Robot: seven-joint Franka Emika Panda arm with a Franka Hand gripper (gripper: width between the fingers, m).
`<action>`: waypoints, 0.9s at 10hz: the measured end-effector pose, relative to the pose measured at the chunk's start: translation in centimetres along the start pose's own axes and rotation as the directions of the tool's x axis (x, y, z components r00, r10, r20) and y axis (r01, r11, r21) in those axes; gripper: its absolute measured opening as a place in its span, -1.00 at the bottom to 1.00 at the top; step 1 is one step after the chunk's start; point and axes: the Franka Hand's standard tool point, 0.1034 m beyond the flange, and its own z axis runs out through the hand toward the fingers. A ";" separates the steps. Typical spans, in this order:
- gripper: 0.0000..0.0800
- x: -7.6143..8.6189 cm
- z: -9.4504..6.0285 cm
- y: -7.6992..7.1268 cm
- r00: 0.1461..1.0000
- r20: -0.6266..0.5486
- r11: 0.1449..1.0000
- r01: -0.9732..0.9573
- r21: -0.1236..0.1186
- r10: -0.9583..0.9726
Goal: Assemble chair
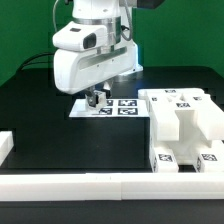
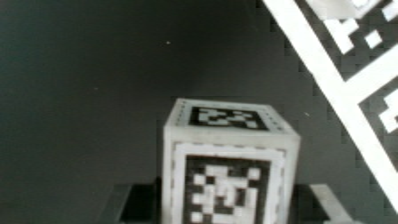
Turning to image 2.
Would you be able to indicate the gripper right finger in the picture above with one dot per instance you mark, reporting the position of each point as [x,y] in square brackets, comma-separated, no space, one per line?
[318,208]

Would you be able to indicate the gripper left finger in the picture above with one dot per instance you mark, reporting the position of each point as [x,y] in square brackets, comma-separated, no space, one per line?
[110,215]

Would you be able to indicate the white flat back plate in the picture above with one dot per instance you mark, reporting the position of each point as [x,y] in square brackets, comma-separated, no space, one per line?
[346,48]

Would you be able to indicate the small white cube on plate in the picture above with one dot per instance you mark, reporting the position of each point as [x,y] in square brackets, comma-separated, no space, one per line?
[341,9]

